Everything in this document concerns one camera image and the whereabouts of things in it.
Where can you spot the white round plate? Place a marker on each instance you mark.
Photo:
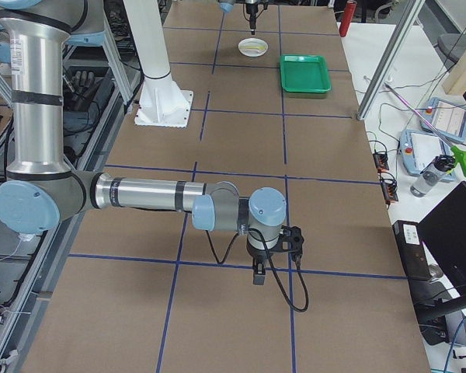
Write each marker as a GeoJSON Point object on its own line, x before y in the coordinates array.
{"type": "Point", "coordinates": [252, 42]}

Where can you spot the near teach pendant tablet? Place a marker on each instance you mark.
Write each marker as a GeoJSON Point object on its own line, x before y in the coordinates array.
{"type": "Point", "coordinates": [418, 149]}

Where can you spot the yellow plastic spoon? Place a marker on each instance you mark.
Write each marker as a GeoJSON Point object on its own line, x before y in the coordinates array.
{"type": "Point", "coordinates": [254, 49]}

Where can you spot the black box device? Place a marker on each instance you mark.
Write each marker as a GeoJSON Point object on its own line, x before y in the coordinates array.
{"type": "Point", "coordinates": [411, 250]}

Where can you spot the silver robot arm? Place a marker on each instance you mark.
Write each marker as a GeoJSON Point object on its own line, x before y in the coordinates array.
{"type": "Point", "coordinates": [227, 5]}
{"type": "Point", "coordinates": [42, 190]}

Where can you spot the clear water bottle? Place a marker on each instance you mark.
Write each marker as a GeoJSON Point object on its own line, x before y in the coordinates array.
{"type": "Point", "coordinates": [440, 166]}

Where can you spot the reacher grabber tool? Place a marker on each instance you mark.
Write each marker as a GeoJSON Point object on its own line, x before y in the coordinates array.
{"type": "Point", "coordinates": [460, 155]}

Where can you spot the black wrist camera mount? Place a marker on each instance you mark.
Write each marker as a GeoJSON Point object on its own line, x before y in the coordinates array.
{"type": "Point", "coordinates": [290, 241]}

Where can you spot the black orange power strip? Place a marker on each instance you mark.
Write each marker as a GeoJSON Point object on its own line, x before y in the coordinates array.
{"type": "Point", "coordinates": [389, 190]}
{"type": "Point", "coordinates": [381, 161]}

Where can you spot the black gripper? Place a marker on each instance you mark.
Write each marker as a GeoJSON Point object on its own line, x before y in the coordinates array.
{"type": "Point", "coordinates": [258, 255]}
{"type": "Point", "coordinates": [252, 10]}

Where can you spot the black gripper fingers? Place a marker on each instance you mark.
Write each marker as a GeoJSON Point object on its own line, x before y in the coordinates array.
{"type": "Point", "coordinates": [259, 277]}

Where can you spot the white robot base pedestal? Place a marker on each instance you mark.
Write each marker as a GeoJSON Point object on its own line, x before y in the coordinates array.
{"type": "Point", "coordinates": [162, 103]}

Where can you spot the green plastic tray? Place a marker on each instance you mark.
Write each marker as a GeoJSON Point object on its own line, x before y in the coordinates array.
{"type": "Point", "coordinates": [302, 73]}

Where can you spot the aluminium frame post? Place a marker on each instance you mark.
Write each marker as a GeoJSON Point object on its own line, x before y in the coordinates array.
{"type": "Point", "coordinates": [394, 45]}

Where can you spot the teach pendant tablet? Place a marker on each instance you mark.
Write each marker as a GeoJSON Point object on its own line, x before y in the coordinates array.
{"type": "Point", "coordinates": [418, 149]}
{"type": "Point", "coordinates": [447, 117]}

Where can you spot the far teach pendant tablet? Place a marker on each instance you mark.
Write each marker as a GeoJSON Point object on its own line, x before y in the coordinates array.
{"type": "Point", "coordinates": [447, 117]}

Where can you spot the red cylinder tube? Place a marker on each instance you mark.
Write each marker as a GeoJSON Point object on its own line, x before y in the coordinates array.
{"type": "Point", "coordinates": [347, 17]}

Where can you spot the black monitor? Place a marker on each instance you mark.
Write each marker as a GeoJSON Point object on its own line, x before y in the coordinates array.
{"type": "Point", "coordinates": [443, 231]}

